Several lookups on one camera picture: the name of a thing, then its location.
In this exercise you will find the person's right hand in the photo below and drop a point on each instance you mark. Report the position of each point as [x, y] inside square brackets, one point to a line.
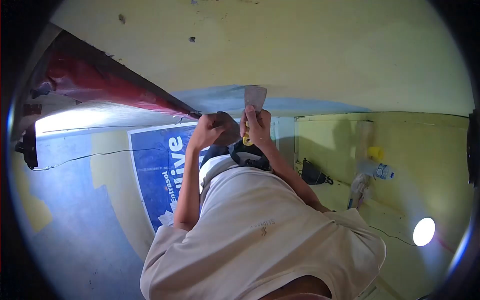
[259, 129]

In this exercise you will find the person's left hand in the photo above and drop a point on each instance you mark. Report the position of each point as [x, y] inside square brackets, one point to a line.
[204, 131]

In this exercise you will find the person's right fingers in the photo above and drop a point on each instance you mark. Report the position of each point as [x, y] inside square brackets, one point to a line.
[243, 125]

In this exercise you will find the person's right thumb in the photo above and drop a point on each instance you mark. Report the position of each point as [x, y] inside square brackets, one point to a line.
[251, 114]

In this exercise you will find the person's left fingers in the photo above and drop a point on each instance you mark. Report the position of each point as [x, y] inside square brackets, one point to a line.
[213, 120]

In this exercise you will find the person's legs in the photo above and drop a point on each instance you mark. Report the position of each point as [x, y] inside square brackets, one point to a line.
[215, 153]

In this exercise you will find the blue printed banner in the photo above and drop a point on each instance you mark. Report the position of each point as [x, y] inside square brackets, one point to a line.
[159, 172]

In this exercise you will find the black pouch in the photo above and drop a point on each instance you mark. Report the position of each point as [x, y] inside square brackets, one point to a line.
[312, 173]

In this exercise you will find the person's body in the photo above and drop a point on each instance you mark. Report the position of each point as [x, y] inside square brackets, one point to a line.
[262, 240]

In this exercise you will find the red tarp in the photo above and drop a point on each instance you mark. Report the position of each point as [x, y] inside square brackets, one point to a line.
[97, 78]

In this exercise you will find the white plastic bag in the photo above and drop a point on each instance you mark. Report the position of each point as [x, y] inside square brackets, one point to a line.
[359, 187]

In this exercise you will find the yellow cup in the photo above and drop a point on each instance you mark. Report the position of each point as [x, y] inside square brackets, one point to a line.
[375, 153]

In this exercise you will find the clear plastic water bottle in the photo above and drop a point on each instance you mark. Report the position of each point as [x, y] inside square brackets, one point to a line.
[375, 169]

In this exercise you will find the glowing light bulb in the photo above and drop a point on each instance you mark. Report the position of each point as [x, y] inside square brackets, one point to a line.
[423, 231]

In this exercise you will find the black wall fixture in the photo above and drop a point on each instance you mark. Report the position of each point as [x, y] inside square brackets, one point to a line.
[28, 148]

